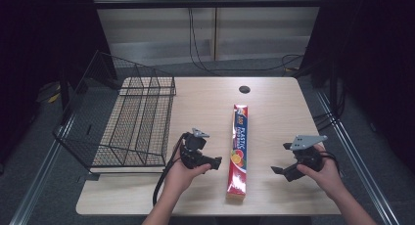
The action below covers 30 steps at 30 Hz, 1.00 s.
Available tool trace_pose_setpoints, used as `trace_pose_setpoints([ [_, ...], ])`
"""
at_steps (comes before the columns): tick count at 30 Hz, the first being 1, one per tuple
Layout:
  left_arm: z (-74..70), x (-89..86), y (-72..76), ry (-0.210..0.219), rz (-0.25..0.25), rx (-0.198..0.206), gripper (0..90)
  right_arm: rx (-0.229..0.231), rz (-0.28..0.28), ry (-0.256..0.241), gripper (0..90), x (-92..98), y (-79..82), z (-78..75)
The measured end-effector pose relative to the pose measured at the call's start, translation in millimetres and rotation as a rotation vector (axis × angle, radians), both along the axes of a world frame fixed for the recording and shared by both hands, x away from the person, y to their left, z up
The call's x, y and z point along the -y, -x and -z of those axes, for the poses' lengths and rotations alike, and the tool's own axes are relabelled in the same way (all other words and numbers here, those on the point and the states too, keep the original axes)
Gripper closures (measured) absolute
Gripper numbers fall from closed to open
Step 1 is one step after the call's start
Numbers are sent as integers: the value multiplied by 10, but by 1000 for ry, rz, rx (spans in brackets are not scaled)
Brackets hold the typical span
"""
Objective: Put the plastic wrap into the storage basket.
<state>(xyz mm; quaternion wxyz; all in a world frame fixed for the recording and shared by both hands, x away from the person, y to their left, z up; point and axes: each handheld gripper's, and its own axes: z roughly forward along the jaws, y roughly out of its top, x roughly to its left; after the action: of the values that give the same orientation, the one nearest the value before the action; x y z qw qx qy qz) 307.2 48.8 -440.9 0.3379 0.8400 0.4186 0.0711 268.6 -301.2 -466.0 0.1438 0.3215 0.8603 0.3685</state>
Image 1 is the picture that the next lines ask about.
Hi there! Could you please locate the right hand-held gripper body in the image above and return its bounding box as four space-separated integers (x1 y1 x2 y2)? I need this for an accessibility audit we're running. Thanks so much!
283 134 329 183

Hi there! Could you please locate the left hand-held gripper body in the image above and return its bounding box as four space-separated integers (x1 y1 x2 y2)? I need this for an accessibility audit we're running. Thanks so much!
179 127 210 170

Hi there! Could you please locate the red plastic wrap box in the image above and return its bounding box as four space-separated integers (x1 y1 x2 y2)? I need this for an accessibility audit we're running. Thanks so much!
225 103 250 202

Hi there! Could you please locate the person's right hand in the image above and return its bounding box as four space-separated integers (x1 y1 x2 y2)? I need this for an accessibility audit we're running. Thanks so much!
297 144 346 201

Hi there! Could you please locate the person's left hand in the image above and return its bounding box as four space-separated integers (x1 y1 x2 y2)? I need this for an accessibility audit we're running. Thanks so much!
162 153 212 196

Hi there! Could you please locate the yellow floor object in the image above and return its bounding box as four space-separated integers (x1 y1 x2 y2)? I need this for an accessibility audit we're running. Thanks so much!
36 82 64 105

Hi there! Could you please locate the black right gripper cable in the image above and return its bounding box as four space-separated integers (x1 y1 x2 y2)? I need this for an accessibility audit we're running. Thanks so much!
318 150 343 178

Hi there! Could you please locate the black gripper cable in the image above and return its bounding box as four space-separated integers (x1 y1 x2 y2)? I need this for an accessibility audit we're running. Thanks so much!
318 150 343 178
152 133 186 207

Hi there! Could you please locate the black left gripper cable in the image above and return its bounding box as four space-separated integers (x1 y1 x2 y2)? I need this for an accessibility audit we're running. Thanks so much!
152 133 186 207

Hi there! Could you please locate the black floor cable bundle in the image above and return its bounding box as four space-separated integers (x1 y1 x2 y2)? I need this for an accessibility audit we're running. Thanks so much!
312 110 341 133

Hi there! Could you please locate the metal floor rail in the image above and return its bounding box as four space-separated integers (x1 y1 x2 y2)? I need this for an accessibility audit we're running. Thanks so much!
313 90 401 225
9 115 76 225

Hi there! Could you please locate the black wire mesh basket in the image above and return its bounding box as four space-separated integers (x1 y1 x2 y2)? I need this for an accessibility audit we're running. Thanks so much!
52 50 177 174

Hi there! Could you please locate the black hanging wall cable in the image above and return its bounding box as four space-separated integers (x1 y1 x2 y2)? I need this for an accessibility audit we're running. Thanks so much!
187 7 305 76

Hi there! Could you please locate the black horizontal frame bar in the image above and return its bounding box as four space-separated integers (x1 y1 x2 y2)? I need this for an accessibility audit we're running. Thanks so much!
93 0 328 10

